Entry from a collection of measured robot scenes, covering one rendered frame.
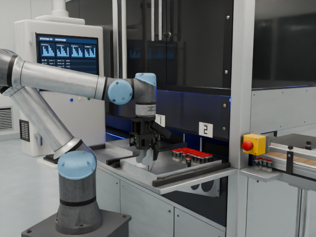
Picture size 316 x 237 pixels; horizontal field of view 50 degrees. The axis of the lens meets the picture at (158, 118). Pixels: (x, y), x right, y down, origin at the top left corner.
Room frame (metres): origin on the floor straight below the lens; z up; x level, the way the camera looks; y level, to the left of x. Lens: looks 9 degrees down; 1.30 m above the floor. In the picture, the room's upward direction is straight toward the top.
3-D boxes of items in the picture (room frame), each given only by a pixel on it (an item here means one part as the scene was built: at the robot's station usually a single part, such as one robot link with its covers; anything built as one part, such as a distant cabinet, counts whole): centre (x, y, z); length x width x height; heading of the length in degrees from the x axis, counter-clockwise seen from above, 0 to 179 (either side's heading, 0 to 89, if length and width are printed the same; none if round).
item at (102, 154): (1.54, 0.01, 0.87); 0.70 x 0.48 x 0.02; 37
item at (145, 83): (1.22, 0.05, 1.22); 0.09 x 0.08 x 0.11; 99
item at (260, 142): (1.32, -0.39, 1.00); 0.08 x 0.07 x 0.07; 127
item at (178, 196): (2.19, 0.30, 0.73); 1.98 x 0.01 x 0.25; 37
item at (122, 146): (1.72, 0.06, 0.90); 0.34 x 0.26 x 0.04; 127
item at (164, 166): (1.38, -0.05, 0.90); 0.34 x 0.26 x 0.04; 127
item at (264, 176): (1.33, -0.43, 0.87); 0.14 x 0.13 x 0.02; 127
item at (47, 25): (2.04, 0.57, 1.19); 0.50 x 0.19 x 0.78; 135
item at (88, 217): (1.05, 0.26, 0.84); 0.15 x 0.15 x 0.10
